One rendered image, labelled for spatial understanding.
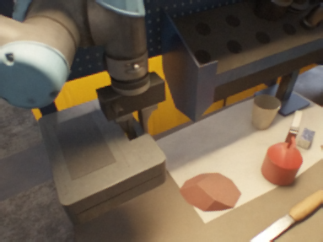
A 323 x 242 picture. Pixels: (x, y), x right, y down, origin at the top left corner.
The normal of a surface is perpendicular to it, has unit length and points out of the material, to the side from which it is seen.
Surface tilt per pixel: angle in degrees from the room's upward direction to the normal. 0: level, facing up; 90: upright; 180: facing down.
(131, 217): 0
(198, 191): 40
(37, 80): 90
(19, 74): 90
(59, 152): 0
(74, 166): 0
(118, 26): 90
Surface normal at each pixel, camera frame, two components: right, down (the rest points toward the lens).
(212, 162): -0.04, -0.75
